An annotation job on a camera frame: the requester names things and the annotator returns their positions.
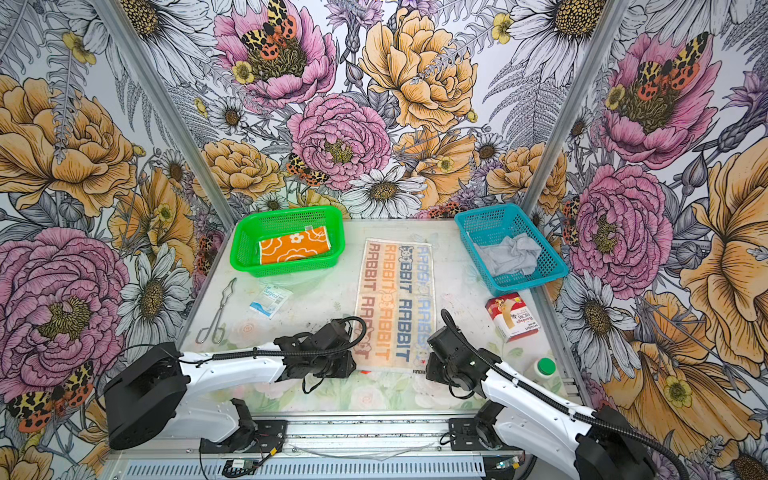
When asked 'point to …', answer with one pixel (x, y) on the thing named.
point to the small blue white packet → (274, 297)
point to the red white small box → (511, 316)
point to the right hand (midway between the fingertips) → (434, 380)
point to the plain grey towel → (514, 254)
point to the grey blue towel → (396, 300)
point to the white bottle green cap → (544, 367)
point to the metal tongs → (218, 333)
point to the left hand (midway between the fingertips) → (348, 374)
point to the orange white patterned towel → (294, 245)
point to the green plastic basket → (251, 229)
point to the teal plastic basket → (492, 221)
